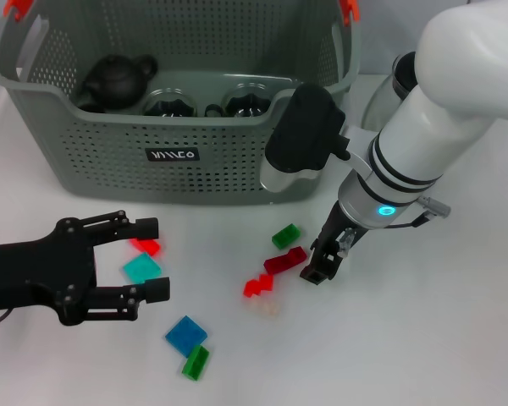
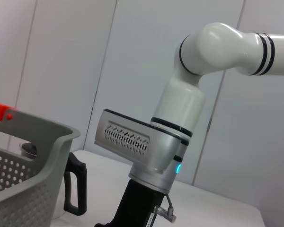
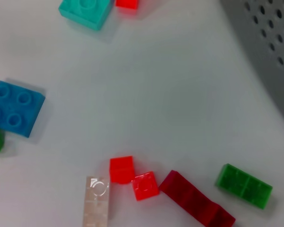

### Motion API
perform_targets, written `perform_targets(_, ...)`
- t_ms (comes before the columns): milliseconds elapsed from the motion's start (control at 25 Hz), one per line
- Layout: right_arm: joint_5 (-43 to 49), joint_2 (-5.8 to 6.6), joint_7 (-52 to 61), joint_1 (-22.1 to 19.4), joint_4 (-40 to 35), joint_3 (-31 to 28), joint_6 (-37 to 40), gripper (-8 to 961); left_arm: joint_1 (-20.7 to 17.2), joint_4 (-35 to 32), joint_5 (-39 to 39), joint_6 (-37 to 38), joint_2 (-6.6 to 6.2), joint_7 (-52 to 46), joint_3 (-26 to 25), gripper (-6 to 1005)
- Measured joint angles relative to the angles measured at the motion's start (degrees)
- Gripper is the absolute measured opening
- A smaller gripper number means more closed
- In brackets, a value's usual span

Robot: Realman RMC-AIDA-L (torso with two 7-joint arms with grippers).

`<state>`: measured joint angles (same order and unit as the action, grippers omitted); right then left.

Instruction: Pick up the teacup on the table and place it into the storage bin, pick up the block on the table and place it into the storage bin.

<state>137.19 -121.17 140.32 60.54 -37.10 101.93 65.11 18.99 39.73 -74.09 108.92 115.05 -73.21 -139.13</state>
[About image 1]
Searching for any dark red toy brick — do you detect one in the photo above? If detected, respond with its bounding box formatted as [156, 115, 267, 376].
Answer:
[262, 246, 308, 275]

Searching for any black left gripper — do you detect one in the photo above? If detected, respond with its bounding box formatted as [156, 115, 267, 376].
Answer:
[0, 210, 171, 326]

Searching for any green toy brick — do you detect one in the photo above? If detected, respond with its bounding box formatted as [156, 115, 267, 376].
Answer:
[271, 222, 302, 250]
[180, 344, 211, 381]

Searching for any dark clay teapot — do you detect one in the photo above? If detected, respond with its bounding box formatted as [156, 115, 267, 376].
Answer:
[75, 53, 159, 114]

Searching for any glass teacup black holder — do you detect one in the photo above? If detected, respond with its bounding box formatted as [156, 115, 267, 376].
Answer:
[142, 86, 197, 118]
[204, 82, 273, 120]

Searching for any glass teapot black handle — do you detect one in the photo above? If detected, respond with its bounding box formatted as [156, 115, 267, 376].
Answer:
[361, 51, 420, 132]

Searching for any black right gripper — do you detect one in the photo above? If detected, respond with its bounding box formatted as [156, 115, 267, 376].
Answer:
[299, 201, 368, 285]

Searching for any bright red toy brick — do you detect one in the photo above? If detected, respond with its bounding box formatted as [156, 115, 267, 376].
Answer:
[130, 237, 161, 258]

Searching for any red stepped toy brick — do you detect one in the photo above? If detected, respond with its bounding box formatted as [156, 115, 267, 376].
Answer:
[242, 272, 275, 299]

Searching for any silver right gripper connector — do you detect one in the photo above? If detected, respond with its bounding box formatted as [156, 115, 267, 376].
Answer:
[338, 227, 356, 258]

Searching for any blue toy brick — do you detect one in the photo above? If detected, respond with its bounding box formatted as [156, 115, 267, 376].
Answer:
[164, 315, 209, 355]

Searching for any grey perforated storage bin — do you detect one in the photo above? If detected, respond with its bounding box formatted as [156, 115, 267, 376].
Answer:
[0, 0, 362, 207]

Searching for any clear translucent toy brick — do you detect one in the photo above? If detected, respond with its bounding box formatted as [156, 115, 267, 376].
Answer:
[249, 299, 280, 319]

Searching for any teal toy brick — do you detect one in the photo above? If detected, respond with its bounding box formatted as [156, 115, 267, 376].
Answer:
[121, 252, 163, 285]

